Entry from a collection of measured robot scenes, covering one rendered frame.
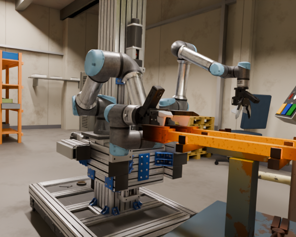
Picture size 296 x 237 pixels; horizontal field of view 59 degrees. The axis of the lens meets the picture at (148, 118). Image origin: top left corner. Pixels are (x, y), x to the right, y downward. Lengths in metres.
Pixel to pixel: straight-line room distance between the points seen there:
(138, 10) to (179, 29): 4.38
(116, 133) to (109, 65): 0.34
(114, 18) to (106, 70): 0.75
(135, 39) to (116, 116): 0.94
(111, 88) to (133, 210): 0.89
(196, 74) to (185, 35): 0.95
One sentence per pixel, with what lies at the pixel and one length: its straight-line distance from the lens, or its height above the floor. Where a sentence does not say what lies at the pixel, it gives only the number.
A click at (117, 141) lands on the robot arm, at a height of 0.87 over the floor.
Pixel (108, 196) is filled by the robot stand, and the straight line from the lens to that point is 1.96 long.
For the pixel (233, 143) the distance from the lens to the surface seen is 0.60.
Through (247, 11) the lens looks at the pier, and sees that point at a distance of 5.06.
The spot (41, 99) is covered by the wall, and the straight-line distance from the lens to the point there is 8.83.
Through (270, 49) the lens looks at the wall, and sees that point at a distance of 4.91.
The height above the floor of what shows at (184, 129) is 0.95.
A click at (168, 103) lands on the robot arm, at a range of 1.85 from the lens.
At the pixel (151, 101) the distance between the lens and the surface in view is 0.86.
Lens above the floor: 1.03
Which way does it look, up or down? 4 degrees down
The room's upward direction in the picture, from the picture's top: 2 degrees clockwise
